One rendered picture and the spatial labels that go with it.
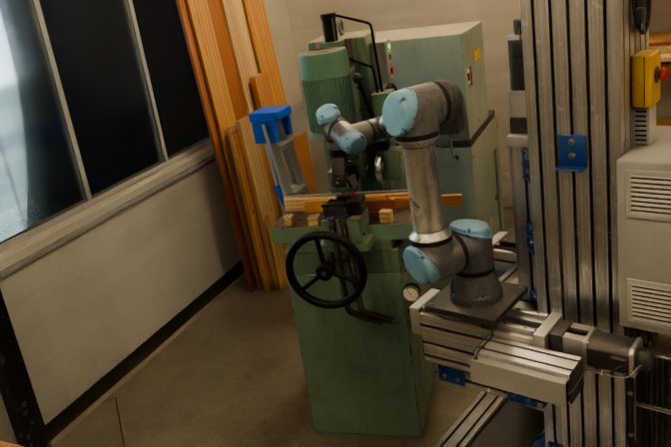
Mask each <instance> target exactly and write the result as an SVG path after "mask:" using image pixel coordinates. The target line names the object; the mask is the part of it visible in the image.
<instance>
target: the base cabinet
mask: <svg viewBox="0 0 671 447"><path fill-rule="evenodd" d="M288 282H289V281H288ZM410 282H413V283H416V284H417V285H424V284H421V283H419V282H417V281H416V280H415V279H414V278H413V277H412V276H411V275H410V273H409V272H408V270H407V268H406V266H405V264H404V265H403V268H402V270H401V272H393V273H368V274H367V281H366V285H365V288H364V290H363V292H362V294H361V295H362V300H363V304H364V307H365V309H366V310H369V311H374V312H377V313H381V314H385V315H388V316H392V317H396V318H400V324H399V325H396V324H392V323H390V324H389V327H384V326H381V325H378V324H375V323H372V322H368V321H365V320H363V319H358V318H356V317H353V316H350V315H349V314H347V312H345V310H344V307H341V308H333V309H329V308H321V307H317V306H314V305H312V304H310V303H308V302H306V301H305V300H303V299H302V298H301V297H300V296H298V295H297V293H296V292H295V291H294V290H293V288H292V287H291V285H290V283H289V289H290V294H291V300H292V305H293V311H294V316H295V322H296V327H297V333H298V338H299V344H300V349H301V355H302V360H303V366H304V371H305V376H306V382H307V387H308V393H309V398H310V404H311V409H312V415H313V420H314V425H315V430H316V432H333V433H353V434H373V435H393V436H413V437H421V435H422V431H423V426H424V421H425V417H426V412H427V408H428V403H429V398H430V394H431V389H432V384H433V380H434V369H433V362H430V361H426V360H424V353H423V345H422V337H421V334H417V333H413V332H412V327H411V319H404V311H403V303H402V300H403V296H402V290H403V288H404V286H405V285H406V284H408V283H410ZM306 292H307V293H309V294H310V295H312V296H314V297H316V298H319V299H323V300H339V299H342V294H341V289H340V284H339V279H338V277H335V276H333V277H332V278H331V279H330V280H327V281H323V280H320V279H319V280H317V281H316V282H315V283H314V284H312V285H311V286H310V287H309V288H308V289H306Z"/></svg>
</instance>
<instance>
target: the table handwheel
mask: <svg viewBox="0 0 671 447"><path fill-rule="evenodd" d="M320 239H327V240H331V241H334V242H337V243H339V244H340V245H342V246H343V247H345V248H346V249H347V250H349V251H350V253H351V254H352V256H353V257H354V259H355V261H356V263H357V266H358V271H359V278H358V279H355V278H352V277H349V276H346V275H344V274H341V273H339V272H336V267H335V265H336V259H335V255H334V253H333V252H331V253H330V255H329V257H328V258H327V260H325V256H324V253H323V250H322V246H321V242H320ZM311 240H314V241H315V243H316V246H317V249H318V253H319V257H320V261H321V263H320V264H319V266H318V267H317V269H316V276H315V277H314V278H312V279H311V280H310V281H309V282H308V283H306V284H305V285H304V286H303V287H301V286H300V284H299V283H298V281H297V279H296V276H295V273H294V258H295V255H296V253H297V251H298V250H299V248H300V247H301V246H303V245H304V244H305V243H307V242H309V241H311ZM286 275H287V278H288V281H289V283H290V285H291V287H292V288H293V290H294V291H295V292H296V293H297V295H298V296H300V297H301V298H302V299H303V300H305V301H306V302H308V303H310V304H312V305H314V306H317V307H321V308H329V309H333V308H341V307H344V306H347V305H349V304H351V303H353V302H354V301H355V300H357V299H358V298H359V296H360V295H361V294H362V292H363V290H364V288H365V285H366V281H367V268H366V264H365V261H364V258H363V256H362V254H361V253H360V251H359V250H358V248H357V247H356V246H355V245H354V244H353V243H352V242H351V241H349V240H348V239H347V238H345V237H343V236H342V235H339V234H337V233H334V232H330V231H313V232H309V233H307V234H304V235H302V236H301V237H299V238H298V239H297V240H296V241H295V242H294V243H293V244H292V246H291V247H290V249H289V251H288V253H287V256H286ZM333 276H335V277H338V278H341V279H344V280H347V281H349V282H352V283H355V284H357V286H356V288H355V289H354V291H353V292H352V293H351V294H350V295H348V296H347V297H345V298H342V299H339V300H323V299H319V298H316V297H314V296H312V295H310V294H309V293H307V292H306V289H308V288H309V287H310V286H311V285H312V284H314V283H315V282H316V281H317V280H319V279H320V280H323V281H327V280H330V279H331V278H332V277H333Z"/></svg>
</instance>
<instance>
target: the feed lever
mask: <svg viewBox="0 0 671 447"><path fill-rule="evenodd" d="M352 80H353V81H354V82H355V83H356V84H358V87H359V89H360V92H361V95H362V97H363V100H364V102H365V105H366V108H367V110H368V113H369V115H370V118H371V119H373V118H374V115H373V112H372V110H371V107H370V104H369V102H368V99H367V96H366V94H365V91H364V89H363V86H362V83H361V81H362V75H361V74H360V73H356V74H354V75H353V76H352ZM374 147H375V149H376V150H388V149H389V139H386V140H382V141H379V142H375V143H374Z"/></svg>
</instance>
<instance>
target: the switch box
mask: <svg viewBox="0 0 671 447"><path fill-rule="evenodd" d="M374 41H375V47H376V52H377V57H378V63H379V69H380V75H381V81H382V83H383V84H384V83H389V82H390V81H391V80H392V79H393V77H394V75H393V74H392V73H391V71H390V68H391V67H392V59H390V60H389V57H388V54H390V55H391V50H390V48H389V49H388V47H387V44H389V45H390V42H389V39H379V40H374ZM388 50H389V52H388ZM370 52H371V60H372V66H373V67H374V70H375V76H376V81H377V83H378V84H379V79H378V73H377V67H376V62H375V56H374V50H373V44H372V42H371V43H370ZM389 61H390V62H389ZM391 75H392V77H391Z"/></svg>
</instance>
